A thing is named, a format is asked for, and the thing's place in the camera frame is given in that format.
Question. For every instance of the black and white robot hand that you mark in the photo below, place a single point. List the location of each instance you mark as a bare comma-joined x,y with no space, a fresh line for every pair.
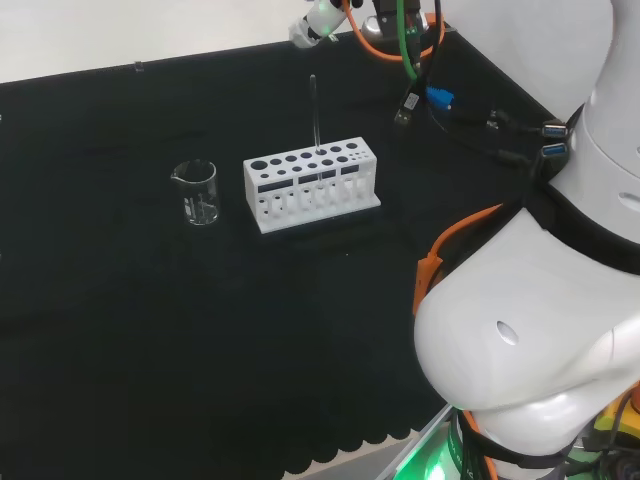
322,20

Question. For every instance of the clear glass rod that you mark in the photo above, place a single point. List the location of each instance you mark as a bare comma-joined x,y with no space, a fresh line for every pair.
315,115

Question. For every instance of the white test tube rack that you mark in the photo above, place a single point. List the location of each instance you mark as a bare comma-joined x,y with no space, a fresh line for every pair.
300,165

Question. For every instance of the blue connector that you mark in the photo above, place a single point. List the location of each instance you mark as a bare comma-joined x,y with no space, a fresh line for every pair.
439,97

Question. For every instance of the clear cloth clip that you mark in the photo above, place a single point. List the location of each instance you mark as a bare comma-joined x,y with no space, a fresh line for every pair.
139,66

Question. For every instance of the clear glass beaker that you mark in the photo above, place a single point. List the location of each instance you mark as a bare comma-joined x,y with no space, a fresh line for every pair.
200,205

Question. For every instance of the black bench cloth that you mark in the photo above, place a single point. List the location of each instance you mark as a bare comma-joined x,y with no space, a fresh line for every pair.
150,325

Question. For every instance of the yellow stop button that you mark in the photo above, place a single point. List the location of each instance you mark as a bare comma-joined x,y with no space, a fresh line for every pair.
617,415

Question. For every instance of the aluminium bench edge rail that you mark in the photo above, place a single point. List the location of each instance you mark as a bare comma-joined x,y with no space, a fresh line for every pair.
415,445

